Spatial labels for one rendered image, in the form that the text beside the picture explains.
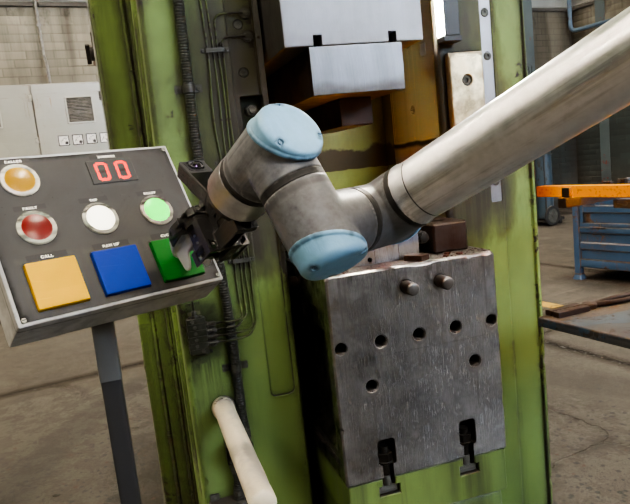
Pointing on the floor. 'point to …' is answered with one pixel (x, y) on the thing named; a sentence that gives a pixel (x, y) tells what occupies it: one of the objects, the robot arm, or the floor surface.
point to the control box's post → (116, 412)
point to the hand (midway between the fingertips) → (179, 248)
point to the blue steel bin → (605, 237)
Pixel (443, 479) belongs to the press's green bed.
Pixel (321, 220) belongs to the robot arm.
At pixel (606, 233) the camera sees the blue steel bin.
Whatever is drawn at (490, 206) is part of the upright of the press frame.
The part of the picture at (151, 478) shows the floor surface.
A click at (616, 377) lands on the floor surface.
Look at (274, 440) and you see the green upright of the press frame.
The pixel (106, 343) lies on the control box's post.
